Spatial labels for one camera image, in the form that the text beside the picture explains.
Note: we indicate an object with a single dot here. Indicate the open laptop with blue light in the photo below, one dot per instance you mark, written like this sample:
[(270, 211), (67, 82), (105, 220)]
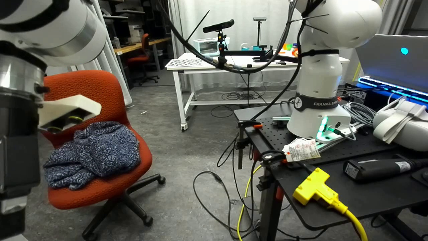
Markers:
[(392, 68)]

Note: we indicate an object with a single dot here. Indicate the small black box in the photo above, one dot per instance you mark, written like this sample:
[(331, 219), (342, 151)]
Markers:
[(354, 92)]

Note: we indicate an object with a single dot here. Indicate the yellow tool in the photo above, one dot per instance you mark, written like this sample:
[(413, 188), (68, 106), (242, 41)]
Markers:
[(314, 188)]

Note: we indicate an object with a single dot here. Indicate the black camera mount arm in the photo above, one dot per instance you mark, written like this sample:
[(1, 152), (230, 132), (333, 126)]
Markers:
[(220, 47)]

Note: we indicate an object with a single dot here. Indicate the white VR headset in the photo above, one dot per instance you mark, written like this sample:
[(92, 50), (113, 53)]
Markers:
[(401, 129)]

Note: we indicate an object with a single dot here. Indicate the white curtain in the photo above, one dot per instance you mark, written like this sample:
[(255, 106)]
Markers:
[(240, 18)]

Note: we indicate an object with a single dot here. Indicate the grey T-shaped stand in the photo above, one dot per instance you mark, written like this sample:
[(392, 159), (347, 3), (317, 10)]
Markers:
[(259, 31)]

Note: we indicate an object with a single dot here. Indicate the dark speckled round seat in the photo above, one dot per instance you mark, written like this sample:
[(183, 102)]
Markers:
[(97, 152)]

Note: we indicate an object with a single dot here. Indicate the dark storage shelving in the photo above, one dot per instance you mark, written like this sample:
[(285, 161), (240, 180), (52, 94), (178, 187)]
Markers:
[(127, 18)]

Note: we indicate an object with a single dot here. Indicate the wooden desk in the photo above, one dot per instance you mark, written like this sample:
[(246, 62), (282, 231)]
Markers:
[(133, 46)]

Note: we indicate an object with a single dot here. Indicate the white metal table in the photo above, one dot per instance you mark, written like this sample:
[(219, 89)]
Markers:
[(179, 98)]

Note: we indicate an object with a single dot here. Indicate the black stereo camera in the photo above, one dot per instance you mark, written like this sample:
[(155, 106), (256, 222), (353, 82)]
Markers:
[(218, 26)]

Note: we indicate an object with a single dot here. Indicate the red office chair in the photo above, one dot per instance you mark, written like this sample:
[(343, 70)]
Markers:
[(88, 96), (143, 56)]

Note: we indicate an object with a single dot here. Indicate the white label with red print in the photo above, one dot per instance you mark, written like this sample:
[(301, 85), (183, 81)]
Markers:
[(301, 149)]

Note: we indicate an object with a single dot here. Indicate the small white box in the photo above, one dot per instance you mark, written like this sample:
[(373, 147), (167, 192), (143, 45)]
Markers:
[(204, 47)]

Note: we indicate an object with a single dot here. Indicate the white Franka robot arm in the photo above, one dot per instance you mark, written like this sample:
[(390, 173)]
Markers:
[(321, 76)]

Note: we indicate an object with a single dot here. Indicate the black perforated robot table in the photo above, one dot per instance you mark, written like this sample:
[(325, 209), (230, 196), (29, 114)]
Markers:
[(378, 196)]

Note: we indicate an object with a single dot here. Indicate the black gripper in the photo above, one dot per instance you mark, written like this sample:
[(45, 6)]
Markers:
[(17, 143)]

